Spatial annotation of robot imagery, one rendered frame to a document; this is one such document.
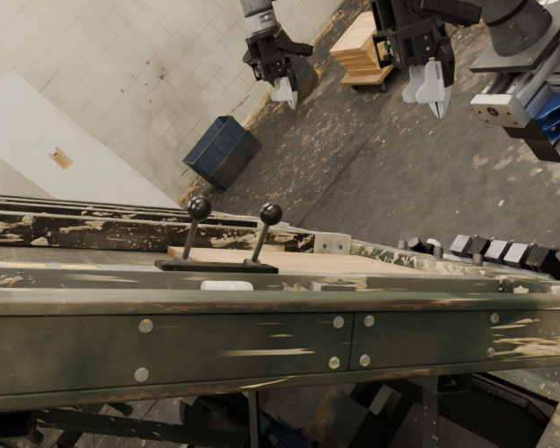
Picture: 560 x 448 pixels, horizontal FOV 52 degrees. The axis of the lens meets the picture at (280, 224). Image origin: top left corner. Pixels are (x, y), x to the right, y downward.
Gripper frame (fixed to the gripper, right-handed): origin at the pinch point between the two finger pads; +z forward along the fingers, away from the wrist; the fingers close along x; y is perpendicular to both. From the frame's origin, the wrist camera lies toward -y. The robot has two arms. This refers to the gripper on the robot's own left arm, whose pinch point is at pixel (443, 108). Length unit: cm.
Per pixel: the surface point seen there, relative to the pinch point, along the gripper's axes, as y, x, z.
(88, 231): 59, -60, 12
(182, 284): 46.9, -7.0, 11.7
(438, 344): 18.9, 14.8, 27.2
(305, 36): -228, -560, 18
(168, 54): -68, -557, -11
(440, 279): 0.1, -12.3, 35.7
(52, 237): 66, -59, 9
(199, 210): 40.7, -4.3, 1.1
